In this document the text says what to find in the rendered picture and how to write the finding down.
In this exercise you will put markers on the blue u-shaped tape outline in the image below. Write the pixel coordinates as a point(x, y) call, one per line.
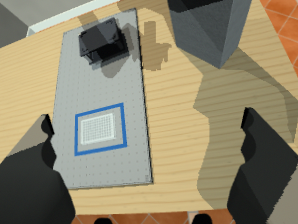
point(121, 105)

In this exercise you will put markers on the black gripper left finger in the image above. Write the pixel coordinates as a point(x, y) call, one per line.
point(31, 192)

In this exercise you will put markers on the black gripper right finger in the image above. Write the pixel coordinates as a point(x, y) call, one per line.
point(265, 189)

